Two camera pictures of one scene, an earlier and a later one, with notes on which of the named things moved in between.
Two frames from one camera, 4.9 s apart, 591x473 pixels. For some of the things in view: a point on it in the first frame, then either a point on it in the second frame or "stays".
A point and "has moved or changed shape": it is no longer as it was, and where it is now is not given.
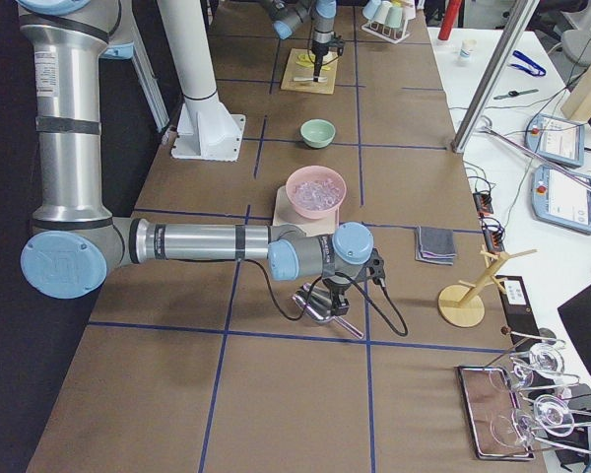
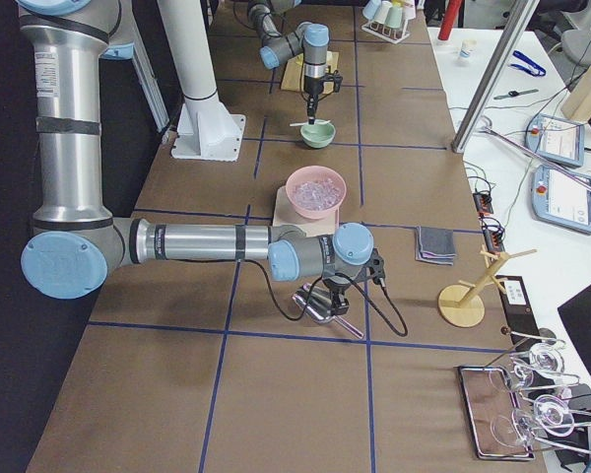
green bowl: [317, 133] stays
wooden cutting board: [298, 75] stays
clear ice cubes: [316, 194] stays
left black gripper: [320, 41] → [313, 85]
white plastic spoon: [306, 79] has moved or changed shape
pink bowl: [316, 191] stays
